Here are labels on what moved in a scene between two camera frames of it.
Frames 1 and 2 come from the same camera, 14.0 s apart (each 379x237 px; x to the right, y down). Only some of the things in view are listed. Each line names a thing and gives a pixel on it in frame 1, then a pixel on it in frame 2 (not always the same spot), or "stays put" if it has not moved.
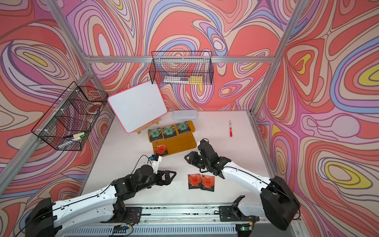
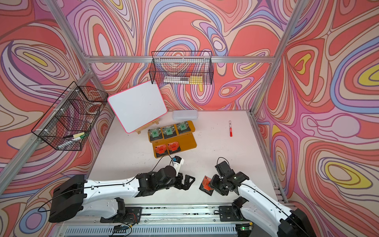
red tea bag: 194,180 -> 173,146
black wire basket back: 181,67 stays put
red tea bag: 161,150 stays put
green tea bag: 169,130 stays put
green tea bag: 154,132 stays put
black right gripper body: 208,163 -> 219,184
